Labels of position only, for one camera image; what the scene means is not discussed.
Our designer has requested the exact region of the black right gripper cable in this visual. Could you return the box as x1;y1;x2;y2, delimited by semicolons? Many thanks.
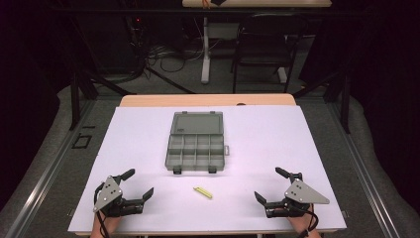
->
296;203;320;238

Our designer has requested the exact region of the black metal stand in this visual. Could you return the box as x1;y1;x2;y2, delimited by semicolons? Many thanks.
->
68;69;137;132
291;70;353;135

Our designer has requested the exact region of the aluminium floor rail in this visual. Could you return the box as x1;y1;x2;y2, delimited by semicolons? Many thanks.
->
4;98;97;238
326;98;402;238

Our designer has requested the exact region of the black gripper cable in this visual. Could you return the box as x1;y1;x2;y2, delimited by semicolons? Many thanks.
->
92;183;112;238
296;203;320;238

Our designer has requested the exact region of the wooden table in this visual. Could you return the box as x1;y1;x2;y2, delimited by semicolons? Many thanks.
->
74;92;345;237

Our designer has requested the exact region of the black folding chair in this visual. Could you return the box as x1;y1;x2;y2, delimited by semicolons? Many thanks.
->
230;12;310;94

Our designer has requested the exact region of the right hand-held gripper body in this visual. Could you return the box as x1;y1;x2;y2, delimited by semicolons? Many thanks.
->
263;172;331;219

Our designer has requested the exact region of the person's right hand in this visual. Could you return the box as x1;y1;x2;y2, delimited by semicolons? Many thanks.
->
286;204;322;238

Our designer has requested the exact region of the person's left hand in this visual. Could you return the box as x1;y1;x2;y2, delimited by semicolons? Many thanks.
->
90;211;123;238

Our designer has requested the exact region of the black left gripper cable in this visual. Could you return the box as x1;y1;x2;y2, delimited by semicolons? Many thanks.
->
92;183;112;238

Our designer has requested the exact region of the grey plastic organizer box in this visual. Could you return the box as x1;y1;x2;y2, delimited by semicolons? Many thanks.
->
164;110;231;176

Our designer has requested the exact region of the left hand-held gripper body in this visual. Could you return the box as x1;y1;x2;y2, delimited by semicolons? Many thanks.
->
92;176;146;218

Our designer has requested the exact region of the white table mat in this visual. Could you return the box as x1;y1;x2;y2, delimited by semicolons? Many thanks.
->
66;105;348;234

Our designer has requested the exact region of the white-legged background desk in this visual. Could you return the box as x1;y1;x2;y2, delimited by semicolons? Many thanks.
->
181;0;333;85

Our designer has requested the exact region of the small yellow plastic piece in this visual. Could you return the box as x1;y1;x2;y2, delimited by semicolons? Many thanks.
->
192;185;214;200

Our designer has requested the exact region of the tangle of floor cables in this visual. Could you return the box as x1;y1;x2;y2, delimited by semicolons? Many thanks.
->
130;19;207;82

